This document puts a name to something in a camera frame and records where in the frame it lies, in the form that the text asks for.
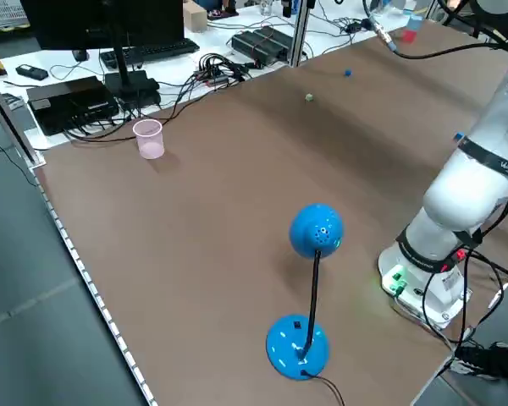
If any light blue and red block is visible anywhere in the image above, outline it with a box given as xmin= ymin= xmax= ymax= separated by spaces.
xmin=401 ymin=12 xmax=424 ymax=44

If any pink plastic cup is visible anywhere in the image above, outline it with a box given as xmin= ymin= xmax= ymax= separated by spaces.
xmin=132 ymin=118 xmax=166 ymax=161

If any black computer monitor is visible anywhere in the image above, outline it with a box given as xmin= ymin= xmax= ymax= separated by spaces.
xmin=19 ymin=0 xmax=185 ymax=101

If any black handheld device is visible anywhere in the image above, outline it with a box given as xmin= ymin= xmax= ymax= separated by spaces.
xmin=15 ymin=63 xmax=50 ymax=81

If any black keyboard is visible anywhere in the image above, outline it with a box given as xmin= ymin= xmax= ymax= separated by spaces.
xmin=99 ymin=38 xmax=201 ymax=69

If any black cable with metal plug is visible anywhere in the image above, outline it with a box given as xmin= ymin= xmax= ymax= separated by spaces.
xmin=362 ymin=0 xmax=508 ymax=60

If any aluminium post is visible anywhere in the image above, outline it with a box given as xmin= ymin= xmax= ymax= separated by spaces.
xmin=286 ymin=0 xmax=313 ymax=69

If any cardboard box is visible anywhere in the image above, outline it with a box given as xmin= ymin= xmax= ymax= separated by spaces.
xmin=182 ymin=1 xmax=207 ymax=34

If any black hub with plugged cables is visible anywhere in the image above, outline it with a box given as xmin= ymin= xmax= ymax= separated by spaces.
xmin=194 ymin=52 xmax=255 ymax=88

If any black finned power supply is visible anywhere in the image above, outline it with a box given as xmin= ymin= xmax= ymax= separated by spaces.
xmin=231 ymin=25 xmax=295 ymax=68

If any black power adapter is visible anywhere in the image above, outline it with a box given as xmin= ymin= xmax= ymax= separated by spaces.
xmin=346 ymin=19 xmax=372 ymax=35

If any aluminium frame profile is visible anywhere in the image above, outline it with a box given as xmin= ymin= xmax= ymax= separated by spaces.
xmin=0 ymin=67 xmax=43 ymax=168

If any blue desk lamp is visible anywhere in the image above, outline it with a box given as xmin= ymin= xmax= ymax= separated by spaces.
xmin=265 ymin=202 xmax=345 ymax=381

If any black flat electronics box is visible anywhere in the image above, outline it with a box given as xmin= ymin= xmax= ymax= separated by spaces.
xmin=26 ymin=75 xmax=120 ymax=137

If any black lamp cable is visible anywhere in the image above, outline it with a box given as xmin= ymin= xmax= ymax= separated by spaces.
xmin=300 ymin=368 xmax=347 ymax=406

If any white wire basket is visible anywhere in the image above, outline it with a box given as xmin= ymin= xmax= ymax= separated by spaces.
xmin=0 ymin=0 xmax=29 ymax=20

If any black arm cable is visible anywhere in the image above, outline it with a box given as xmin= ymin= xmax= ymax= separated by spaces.
xmin=421 ymin=228 xmax=508 ymax=344

